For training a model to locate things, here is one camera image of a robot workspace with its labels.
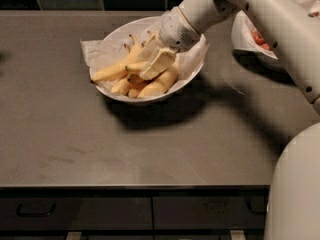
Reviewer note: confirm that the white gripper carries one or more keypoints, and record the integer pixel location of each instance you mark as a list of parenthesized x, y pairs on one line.
[(175, 31)]

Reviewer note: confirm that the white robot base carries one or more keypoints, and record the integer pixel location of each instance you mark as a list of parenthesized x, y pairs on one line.
[(293, 210)]

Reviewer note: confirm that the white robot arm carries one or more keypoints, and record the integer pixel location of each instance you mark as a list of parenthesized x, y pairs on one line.
[(291, 31)]

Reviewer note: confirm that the orange tinted banana middle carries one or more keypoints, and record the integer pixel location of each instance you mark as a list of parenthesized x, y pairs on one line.
[(135, 80)]

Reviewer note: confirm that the white bowl with bananas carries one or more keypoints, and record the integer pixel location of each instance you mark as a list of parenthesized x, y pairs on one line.
[(126, 30)]

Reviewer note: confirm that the long yellow banana left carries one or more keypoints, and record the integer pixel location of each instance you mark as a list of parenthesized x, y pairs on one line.
[(117, 69)]

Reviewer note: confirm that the small banana bottom centre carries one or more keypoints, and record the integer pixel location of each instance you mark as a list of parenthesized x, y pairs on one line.
[(135, 90)]

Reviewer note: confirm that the small yellow banana lower left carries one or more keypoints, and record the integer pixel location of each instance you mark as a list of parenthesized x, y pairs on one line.
[(122, 87)]

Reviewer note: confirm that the white paper bowl liner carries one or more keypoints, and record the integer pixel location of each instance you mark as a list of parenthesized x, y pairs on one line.
[(96, 52)]

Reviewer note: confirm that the paper liner strawberry bowl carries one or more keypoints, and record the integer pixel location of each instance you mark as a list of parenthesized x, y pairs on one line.
[(312, 6)]

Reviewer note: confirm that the white bowl with strawberries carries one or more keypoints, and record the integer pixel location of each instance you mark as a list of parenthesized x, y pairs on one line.
[(242, 40)]

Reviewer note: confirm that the pile of red strawberries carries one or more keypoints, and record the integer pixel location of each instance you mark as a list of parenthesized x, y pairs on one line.
[(259, 40)]

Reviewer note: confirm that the right dark drawer front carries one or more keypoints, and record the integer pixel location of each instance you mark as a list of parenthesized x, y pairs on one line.
[(212, 212)]

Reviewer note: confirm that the dark drawer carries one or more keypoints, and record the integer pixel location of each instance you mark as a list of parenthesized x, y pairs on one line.
[(212, 212), (77, 214)]

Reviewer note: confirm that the left dark drawer front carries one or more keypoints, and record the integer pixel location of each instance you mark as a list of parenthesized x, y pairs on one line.
[(77, 214)]

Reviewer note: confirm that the left black drawer handle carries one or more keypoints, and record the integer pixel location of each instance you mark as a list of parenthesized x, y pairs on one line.
[(35, 209)]

